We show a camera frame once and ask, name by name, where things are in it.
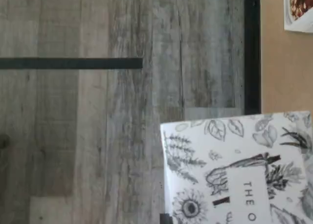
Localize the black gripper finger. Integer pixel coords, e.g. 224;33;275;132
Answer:
159;213;174;224

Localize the white box yellow strip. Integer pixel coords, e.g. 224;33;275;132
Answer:
159;110;313;224

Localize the black floor tape strip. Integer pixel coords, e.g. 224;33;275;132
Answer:
0;57;143;70

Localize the brown shelf board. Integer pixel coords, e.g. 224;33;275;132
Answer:
259;0;313;115

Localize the yellow granola box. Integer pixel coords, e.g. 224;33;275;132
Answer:
283;0;313;34

